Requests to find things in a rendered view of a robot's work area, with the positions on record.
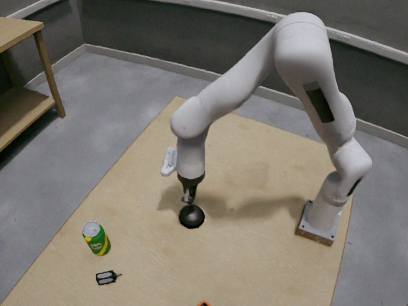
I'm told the black bell dome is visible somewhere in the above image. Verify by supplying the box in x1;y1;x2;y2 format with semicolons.
179;205;205;229

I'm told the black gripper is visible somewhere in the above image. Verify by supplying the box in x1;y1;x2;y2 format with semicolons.
177;171;205;204

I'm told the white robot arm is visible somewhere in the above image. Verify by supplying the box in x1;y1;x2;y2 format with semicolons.
161;12;372;231

